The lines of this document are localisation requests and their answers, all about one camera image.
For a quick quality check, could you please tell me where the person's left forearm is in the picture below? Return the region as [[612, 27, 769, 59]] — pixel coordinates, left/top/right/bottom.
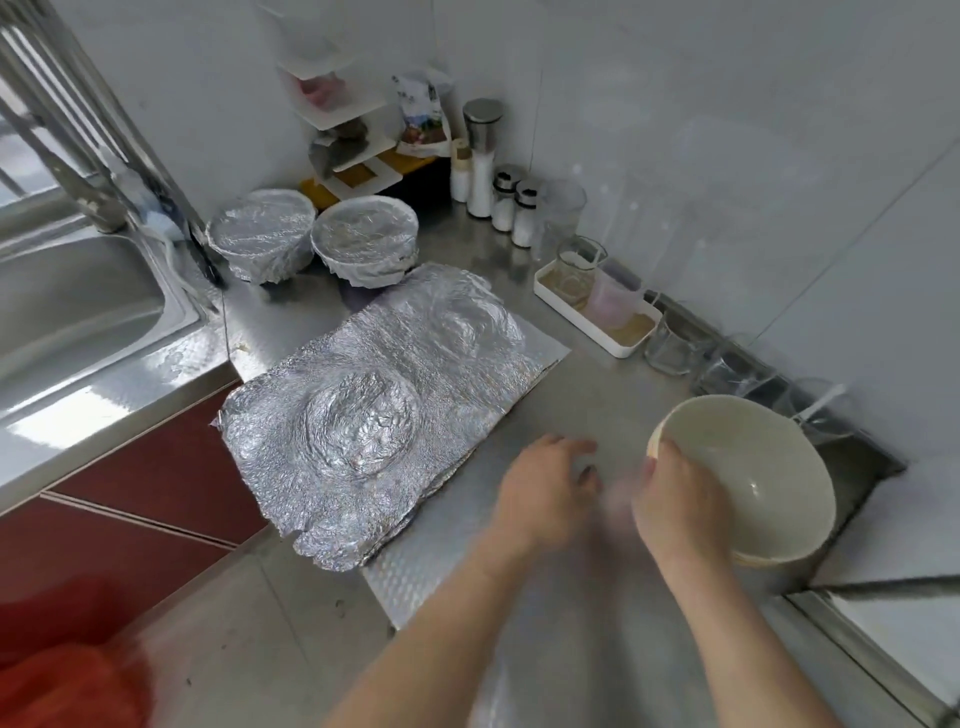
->
[[322, 540, 549, 728]]

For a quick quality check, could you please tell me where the white spoon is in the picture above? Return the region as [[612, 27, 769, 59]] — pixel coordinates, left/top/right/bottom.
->
[[795, 382, 849, 429]]

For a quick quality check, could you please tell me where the steel faucet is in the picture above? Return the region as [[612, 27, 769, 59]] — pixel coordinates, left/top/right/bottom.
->
[[0, 105, 129, 234]]

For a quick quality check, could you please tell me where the person's right forearm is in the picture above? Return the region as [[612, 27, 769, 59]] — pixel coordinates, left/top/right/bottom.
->
[[660, 555, 842, 728]]

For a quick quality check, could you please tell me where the tall white steel-capped bottle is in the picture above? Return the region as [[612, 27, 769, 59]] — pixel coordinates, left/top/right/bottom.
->
[[465, 99, 506, 221]]

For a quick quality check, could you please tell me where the white dish brush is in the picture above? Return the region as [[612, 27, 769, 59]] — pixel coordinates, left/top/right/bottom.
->
[[135, 202, 185, 245]]

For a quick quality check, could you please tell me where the white corner shelf rack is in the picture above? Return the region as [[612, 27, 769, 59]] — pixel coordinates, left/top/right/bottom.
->
[[277, 52, 452, 201]]

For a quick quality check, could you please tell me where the red kitchen cabinet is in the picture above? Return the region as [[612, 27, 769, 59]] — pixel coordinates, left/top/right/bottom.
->
[[0, 382, 272, 662]]

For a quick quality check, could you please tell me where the white rectangular tray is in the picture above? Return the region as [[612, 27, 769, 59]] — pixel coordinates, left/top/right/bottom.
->
[[534, 258, 665, 359]]

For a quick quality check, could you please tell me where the person's left hand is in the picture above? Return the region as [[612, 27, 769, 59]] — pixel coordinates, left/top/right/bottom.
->
[[487, 435, 605, 564]]

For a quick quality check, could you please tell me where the small white tan-capped bottle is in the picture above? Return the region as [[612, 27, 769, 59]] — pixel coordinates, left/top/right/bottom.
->
[[450, 138, 474, 204]]

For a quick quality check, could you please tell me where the pink translucent cup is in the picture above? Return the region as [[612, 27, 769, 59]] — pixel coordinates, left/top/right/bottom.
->
[[588, 270, 647, 332]]

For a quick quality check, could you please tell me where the colourful snack packet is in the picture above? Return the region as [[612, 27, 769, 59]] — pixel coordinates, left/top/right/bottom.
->
[[393, 72, 452, 156]]

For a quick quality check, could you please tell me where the stainless steel sink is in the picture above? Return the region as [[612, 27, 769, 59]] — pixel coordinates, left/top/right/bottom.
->
[[0, 225, 234, 512]]

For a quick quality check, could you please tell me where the stack of aluminium foil sheets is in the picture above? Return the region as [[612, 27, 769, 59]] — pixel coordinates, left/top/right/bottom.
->
[[217, 262, 572, 573]]

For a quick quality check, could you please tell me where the person's right hand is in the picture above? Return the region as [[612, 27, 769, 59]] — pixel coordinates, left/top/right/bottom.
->
[[630, 438, 737, 572]]

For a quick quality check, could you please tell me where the cream bowl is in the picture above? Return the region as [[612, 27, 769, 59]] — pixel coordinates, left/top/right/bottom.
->
[[648, 394, 839, 569]]

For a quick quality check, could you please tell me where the red plastic bag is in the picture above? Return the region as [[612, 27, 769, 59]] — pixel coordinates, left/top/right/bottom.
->
[[0, 637, 152, 728]]

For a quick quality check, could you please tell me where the foil-covered bowl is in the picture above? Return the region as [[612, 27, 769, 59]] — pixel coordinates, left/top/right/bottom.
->
[[205, 187, 318, 287], [310, 195, 422, 290]]

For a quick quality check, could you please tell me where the white shaker with black lid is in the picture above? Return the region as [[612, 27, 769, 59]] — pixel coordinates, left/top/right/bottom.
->
[[490, 165, 522, 234], [510, 180, 542, 251]]

